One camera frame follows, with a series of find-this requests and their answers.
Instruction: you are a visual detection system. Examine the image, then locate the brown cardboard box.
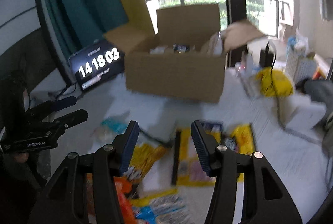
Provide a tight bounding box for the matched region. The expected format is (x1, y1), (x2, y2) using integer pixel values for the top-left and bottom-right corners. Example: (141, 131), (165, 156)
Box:
(104, 4), (263, 103)

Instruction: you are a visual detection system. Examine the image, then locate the yellow plastic bag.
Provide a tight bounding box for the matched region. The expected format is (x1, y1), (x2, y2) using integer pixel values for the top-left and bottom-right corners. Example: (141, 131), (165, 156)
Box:
(256, 67), (294, 97)

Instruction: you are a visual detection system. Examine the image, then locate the yellow noodle snack bag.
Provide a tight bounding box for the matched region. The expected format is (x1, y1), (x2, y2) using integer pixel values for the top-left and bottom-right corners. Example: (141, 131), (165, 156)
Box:
(124, 130), (172, 184)

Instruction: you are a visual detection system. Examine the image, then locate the black power adapter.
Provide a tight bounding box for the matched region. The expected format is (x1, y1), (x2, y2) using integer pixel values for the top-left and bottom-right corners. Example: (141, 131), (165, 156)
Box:
(259, 41), (275, 68)

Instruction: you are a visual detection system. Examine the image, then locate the tablet showing clock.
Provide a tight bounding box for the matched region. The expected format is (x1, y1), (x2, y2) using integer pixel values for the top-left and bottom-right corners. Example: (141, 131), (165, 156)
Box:
(68, 39), (125, 91)

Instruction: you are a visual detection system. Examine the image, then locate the clear blue-top snack pack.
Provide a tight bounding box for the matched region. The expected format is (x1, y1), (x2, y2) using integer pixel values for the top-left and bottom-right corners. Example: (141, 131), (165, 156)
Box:
(91, 117), (127, 144)

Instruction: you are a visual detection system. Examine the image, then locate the orange snack bag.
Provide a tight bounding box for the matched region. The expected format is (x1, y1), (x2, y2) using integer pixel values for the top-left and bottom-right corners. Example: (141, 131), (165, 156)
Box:
(86, 173), (137, 223)

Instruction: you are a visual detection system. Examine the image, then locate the dark blue snack box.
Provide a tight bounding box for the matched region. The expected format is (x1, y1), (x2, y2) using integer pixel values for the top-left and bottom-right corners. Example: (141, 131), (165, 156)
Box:
(201, 121), (223, 142)

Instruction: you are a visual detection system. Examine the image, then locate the yellow black snack pouch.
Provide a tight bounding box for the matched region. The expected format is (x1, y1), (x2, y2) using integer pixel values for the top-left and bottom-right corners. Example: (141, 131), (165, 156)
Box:
(171, 124), (256, 187)

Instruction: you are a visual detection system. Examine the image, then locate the blue cartoon snack bag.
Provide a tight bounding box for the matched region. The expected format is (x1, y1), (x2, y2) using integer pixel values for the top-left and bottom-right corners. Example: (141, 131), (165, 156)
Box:
(130, 188), (194, 223)

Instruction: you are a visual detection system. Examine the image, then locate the white perforated basket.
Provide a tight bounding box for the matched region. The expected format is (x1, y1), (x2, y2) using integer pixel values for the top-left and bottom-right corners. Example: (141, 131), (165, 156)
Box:
(285, 45), (318, 85)

